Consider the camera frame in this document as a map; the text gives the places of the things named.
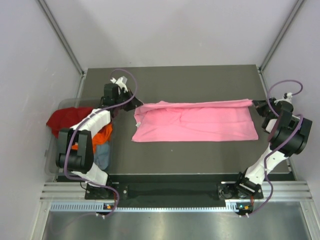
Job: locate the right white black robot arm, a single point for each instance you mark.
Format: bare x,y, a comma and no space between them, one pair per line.
288,135

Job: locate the pink t shirt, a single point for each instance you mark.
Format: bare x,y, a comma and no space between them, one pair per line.
216,121

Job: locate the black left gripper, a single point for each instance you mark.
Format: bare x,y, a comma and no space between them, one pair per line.
133,103

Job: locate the red t shirt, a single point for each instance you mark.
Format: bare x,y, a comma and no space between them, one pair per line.
66,118

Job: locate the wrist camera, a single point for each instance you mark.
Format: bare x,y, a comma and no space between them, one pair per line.
115,93
278,105

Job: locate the grey blue t shirt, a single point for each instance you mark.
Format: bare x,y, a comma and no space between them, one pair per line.
102,155

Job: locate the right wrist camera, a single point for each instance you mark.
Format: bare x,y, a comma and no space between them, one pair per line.
278,105

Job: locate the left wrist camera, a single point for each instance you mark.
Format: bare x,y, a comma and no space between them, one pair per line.
115,93

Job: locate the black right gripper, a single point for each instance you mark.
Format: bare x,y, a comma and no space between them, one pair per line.
259,105

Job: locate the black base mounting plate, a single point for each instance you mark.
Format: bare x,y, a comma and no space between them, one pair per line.
212,190

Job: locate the clear plastic bin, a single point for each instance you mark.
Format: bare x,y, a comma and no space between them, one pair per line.
51,153

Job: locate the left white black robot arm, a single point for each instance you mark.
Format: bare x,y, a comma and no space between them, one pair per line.
75,148

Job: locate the orange t shirt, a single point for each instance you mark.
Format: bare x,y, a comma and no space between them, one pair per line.
103,136

